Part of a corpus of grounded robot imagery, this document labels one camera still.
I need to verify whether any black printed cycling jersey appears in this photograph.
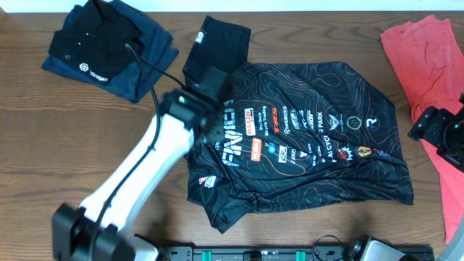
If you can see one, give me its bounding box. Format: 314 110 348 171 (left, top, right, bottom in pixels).
183 17 414 232

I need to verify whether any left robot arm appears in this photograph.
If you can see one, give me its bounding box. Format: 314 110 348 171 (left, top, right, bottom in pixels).
51 89 230 261

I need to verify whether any red t-shirt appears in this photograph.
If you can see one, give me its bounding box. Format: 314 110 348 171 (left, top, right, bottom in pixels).
381 15 463 244

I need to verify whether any folded navy blue shirt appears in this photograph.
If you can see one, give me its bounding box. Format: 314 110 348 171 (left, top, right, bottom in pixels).
41 1 178 104

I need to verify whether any folded black polo shirt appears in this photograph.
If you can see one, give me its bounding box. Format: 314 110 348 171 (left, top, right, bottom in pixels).
49 0 144 85

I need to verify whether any left black cable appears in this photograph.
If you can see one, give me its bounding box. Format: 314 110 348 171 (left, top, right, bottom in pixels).
88 43 188 261

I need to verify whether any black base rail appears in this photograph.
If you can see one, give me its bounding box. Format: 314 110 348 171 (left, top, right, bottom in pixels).
157 245 349 261

